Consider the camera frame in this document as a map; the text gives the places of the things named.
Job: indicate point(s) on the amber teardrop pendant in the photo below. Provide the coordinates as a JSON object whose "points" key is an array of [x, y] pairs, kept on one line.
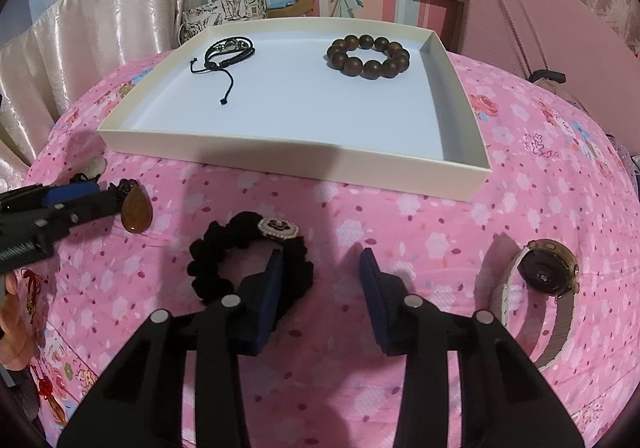
{"points": [[136, 213]]}

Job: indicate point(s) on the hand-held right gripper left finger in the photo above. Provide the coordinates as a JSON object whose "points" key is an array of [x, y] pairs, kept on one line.
{"points": [[267, 300]]}

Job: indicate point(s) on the red knot gourd charm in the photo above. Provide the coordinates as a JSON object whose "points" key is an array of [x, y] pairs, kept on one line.
{"points": [[49, 380]]}

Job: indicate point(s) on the person's left hand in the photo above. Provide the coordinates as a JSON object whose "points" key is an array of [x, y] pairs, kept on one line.
{"points": [[10, 343]]}

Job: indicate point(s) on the wooden side table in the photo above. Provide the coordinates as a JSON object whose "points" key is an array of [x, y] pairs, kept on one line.
{"points": [[300, 7]]}

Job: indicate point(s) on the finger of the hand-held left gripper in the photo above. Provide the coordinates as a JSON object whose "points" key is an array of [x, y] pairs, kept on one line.
{"points": [[70, 193], [85, 214]]}

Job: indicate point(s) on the patterned paper bag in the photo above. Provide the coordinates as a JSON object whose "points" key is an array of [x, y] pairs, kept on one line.
{"points": [[235, 7]]}

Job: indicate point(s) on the cream satin curtain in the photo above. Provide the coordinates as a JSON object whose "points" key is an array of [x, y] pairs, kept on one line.
{"points": [[100, 27]]}

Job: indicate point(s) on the black scrunchie with brooch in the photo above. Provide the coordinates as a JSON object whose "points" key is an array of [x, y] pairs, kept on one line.
{"points": [[215, 253]]}

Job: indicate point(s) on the white shallow tray box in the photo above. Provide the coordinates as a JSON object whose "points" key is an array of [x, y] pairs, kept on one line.
{"points": [[300, 102]]}

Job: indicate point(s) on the pale stone pendant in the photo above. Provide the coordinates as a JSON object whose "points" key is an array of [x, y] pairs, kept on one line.
{"points": [[92, 168]]}

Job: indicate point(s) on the pink foam board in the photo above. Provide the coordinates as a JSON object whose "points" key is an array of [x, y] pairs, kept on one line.
{"points": [[525, 17]]}

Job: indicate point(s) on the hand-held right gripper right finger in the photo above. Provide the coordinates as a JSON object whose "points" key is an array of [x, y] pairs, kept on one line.
{"points": [[375, 308]]}

